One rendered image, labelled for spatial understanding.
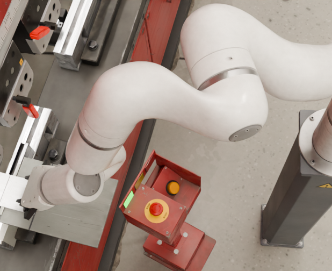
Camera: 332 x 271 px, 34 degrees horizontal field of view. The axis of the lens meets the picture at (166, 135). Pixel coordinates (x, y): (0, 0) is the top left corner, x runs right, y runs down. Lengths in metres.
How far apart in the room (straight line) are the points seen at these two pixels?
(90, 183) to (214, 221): 1.35
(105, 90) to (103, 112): 0.04
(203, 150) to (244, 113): 1.70
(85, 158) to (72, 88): 0.74
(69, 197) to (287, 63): 0.49
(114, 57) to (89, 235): 0.59
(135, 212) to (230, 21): 0.87
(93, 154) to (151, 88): 0.19
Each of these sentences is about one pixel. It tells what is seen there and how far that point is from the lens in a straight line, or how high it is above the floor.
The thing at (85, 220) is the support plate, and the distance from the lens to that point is 1.39.
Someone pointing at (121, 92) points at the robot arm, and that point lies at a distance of 0.79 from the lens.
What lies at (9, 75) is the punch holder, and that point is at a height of 1.29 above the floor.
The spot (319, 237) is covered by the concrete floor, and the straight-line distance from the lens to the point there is 2.43.
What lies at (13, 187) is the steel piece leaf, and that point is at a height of 1.00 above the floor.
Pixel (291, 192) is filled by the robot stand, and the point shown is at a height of 0.74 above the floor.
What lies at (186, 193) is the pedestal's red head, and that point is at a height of 0.70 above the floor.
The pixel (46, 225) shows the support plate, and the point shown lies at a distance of 1.41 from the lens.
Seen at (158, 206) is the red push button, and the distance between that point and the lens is 1.57.
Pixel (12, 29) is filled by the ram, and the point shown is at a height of 1.35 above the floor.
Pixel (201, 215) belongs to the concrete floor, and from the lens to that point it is 2.39.
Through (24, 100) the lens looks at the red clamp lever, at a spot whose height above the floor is 1.25.
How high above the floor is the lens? 2.33
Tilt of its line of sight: 68 degrees down
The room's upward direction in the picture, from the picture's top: 9 degrees counter-clockwise
